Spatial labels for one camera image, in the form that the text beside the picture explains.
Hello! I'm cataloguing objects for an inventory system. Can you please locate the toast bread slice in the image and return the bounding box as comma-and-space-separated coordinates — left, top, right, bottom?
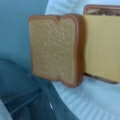
29, 14, 84, 87
82, 3, 120, 85

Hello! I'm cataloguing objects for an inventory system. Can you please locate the yellow cheese slice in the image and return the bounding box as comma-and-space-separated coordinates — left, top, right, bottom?
84, 15, 120, 82

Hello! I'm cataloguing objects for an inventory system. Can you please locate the brown meat patty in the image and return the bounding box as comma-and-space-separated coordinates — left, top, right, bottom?
90, 10, 120, 16

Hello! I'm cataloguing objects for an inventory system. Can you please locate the white paper plate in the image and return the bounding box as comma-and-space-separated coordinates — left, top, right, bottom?
46, 0, 120, 120

